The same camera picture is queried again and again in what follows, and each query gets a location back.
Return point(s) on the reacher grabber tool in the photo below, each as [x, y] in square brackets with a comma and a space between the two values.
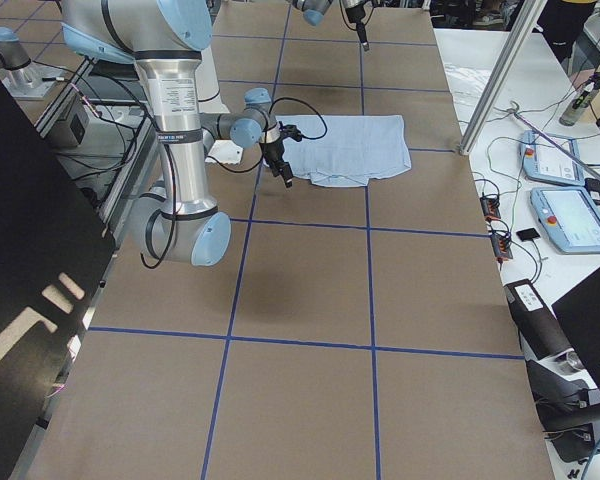
[516, 112]

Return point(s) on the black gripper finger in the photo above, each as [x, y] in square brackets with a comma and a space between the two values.
[362, 35]

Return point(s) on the grey control box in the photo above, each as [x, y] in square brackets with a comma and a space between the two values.
[70, 127]

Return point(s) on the lower teach pendant tablet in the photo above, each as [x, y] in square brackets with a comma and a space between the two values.
[569, 218]

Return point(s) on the black power strip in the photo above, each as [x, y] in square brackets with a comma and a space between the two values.
[490, 208]

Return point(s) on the green spray bottle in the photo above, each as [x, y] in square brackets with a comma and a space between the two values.
[586, 91]

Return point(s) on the grey aluminium frame post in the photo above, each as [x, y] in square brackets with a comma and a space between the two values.
[522, 27]

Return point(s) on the person in yellow shirt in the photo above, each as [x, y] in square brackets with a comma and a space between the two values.
[561, 23]

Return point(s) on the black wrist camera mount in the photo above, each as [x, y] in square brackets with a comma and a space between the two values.
[290, 131]

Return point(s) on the small black flat device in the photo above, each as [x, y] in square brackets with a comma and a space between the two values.
[529, 234]

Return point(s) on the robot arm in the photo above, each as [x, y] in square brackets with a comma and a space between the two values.
[177, 219]
[314, 11]

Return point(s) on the teach pendant tablet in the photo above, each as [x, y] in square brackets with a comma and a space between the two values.
[543, 162]
[569, 218]

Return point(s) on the upper teach pendant tablet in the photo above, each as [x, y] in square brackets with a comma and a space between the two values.
[543, 162]

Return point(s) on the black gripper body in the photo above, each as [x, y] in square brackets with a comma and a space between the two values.
[272, 152]
[353, 12]

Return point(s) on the light blue button-up shirt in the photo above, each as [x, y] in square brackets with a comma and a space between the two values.
[347, 151]

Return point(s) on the black monitor on stand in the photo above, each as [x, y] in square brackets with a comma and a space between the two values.
[564, 369]

